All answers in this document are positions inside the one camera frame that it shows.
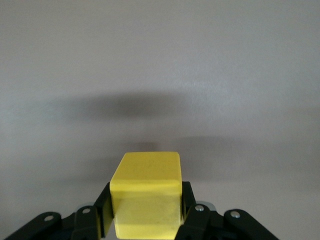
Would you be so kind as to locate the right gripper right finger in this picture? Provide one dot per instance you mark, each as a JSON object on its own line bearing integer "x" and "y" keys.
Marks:
{"x": 200, "y": 225}

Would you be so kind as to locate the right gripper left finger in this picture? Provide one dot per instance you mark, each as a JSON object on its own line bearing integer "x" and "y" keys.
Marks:
{"x": 86, "y": 225}

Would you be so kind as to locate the yellow block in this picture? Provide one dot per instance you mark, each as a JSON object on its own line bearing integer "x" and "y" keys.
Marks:
{"x": 147, "y": 190}

